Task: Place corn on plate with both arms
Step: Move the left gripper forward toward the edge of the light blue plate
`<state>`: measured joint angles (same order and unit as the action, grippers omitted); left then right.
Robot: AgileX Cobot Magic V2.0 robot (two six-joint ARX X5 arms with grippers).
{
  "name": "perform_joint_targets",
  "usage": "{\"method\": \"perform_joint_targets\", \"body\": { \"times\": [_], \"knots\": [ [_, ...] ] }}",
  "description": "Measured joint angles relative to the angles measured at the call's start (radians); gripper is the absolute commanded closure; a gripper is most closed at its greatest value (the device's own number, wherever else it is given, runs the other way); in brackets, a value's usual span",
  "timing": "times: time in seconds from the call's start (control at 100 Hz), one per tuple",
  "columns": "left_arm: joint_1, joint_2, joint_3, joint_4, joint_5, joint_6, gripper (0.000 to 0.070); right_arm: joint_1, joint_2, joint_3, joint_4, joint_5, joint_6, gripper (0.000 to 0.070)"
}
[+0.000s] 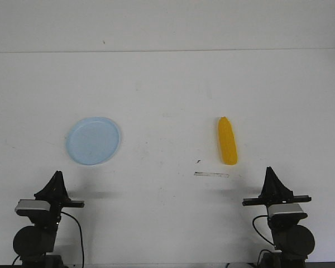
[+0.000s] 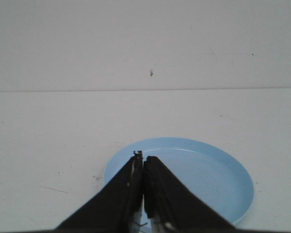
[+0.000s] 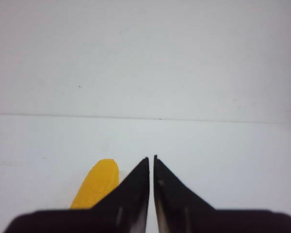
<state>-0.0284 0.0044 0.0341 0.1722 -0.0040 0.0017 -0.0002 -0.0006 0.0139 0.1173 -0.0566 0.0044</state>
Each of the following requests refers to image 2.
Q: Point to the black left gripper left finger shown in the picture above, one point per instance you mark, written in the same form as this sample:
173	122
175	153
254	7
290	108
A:
118	206

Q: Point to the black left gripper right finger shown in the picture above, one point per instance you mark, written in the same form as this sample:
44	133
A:
169	204

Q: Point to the light blue round plate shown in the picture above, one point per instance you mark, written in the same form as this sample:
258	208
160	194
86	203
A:
213	175

